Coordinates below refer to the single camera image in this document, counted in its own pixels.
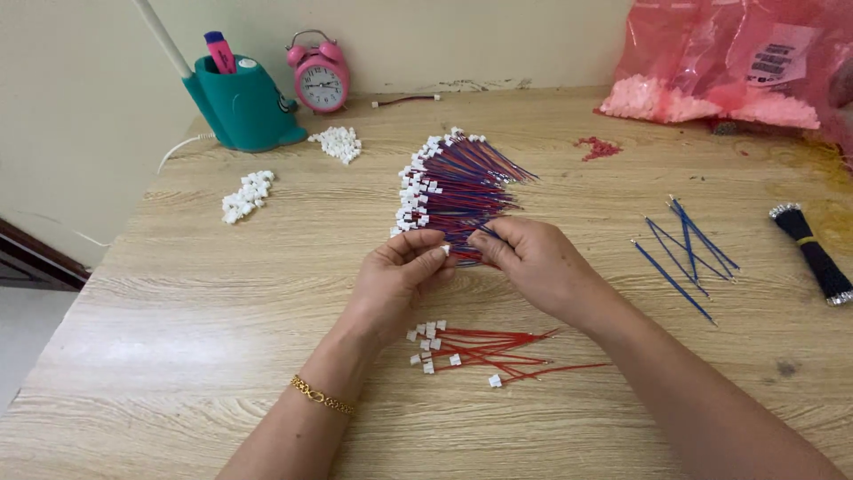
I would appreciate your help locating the person's left hand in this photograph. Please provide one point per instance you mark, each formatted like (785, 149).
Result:
(383, 286)

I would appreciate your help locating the person's right hand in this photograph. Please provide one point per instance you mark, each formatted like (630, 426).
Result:
(540, 266)

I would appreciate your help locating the red plastic scraps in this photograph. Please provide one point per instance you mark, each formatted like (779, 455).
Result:
(598, 148)

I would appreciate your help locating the small heap of white connectors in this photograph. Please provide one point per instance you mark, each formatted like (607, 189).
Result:
(338, 143)

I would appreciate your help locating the long heap of white connectors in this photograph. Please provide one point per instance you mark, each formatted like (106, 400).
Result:
(248, 195)

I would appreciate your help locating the pink alarm clock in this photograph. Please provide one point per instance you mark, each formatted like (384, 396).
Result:
(321, 77)

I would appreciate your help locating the teal desk lamp base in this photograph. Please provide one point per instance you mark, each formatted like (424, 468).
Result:
(243, 110)

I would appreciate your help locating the yellow rubber band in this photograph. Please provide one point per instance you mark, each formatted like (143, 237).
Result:
(807, 241)

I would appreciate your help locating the pink bag of white connectors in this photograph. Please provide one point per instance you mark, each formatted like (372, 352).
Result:
(733, 60)

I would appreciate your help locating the pink highlighter pen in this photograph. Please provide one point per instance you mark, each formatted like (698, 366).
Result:
(220, 52)

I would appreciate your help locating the dark wooden furniture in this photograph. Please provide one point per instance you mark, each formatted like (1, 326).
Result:
(37, 260)

